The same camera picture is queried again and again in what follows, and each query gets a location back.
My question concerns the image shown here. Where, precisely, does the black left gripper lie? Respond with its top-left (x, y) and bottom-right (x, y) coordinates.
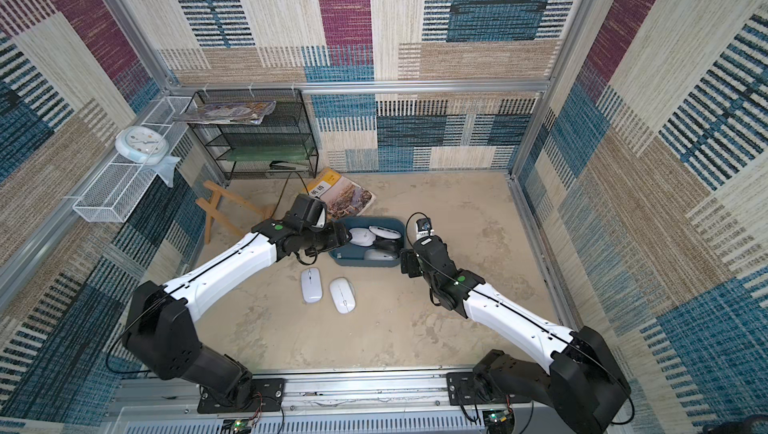
top-left (300, 219), bottom-right (354, 256)

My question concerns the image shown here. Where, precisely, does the silver grey mouse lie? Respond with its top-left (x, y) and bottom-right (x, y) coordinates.
top-left (368, 225), bottom-right (402, 240)

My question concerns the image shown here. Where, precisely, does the white oval mouse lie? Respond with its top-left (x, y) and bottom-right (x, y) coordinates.
top-left (329, 277), bottom-right (356, 314)

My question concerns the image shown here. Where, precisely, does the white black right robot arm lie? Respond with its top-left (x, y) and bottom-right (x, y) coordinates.
top-left (401, 235), bottom-right (631, 433)

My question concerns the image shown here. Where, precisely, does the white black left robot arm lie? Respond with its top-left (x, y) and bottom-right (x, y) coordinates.
top-left (120, 219), bottom-right (351, 412)

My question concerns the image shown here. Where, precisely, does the white mouse in box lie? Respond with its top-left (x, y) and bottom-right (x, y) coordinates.
top-left (349, 227), bottom-right (377, 247)

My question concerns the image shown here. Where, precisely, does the black mouse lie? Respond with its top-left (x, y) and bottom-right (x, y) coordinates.
top-left (373, 238), bottom-right (403, 254)

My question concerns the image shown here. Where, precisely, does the yellow English textbook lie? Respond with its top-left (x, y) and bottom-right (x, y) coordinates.
top-left (308, 167), bottom-right (376, 220)

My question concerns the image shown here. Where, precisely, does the black stapler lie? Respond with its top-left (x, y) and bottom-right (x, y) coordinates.
top-left (269, 160), bottom-right (310, 172)

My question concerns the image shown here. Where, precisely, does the black mesh shelf rack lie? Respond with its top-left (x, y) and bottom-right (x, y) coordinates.
top-left (191, 88), bottom-right (319, 181)

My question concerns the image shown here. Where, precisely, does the wooden tabletop easel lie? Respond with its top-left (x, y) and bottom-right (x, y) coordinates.
top-left (196, 180), bottom-right (269, 245)

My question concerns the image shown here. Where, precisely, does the colourful magazine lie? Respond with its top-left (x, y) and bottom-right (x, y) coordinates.
top-left (173, 102), bottom-right (277, 125)

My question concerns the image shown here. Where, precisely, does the white round clock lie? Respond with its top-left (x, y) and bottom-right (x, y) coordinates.
top-left (115, 125), bottom-right (170, 166)

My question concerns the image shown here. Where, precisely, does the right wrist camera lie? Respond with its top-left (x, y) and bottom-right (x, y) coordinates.
top-left (416, 217), bottom-right (434, 239)

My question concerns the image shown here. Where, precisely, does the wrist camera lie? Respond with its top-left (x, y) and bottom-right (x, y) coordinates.
top-left (416, 217), bottom-right (434, 239)
top-left (282, 194), bottom-right (327, 231)

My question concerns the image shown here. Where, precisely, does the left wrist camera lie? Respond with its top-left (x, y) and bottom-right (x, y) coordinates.
top-left (282, 194), bottom-right (327, 231)

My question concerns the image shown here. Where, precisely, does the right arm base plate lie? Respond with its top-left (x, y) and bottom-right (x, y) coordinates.
top-left (445, 371), bottom-right (535, 406)

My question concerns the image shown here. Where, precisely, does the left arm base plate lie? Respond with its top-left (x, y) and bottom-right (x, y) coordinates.
top-left (197, 378), bottom-right (286, 414)

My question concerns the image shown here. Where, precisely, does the white wire wall basket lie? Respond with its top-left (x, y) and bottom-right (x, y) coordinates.
top-left (73, 96), bottom-right (191, 223)

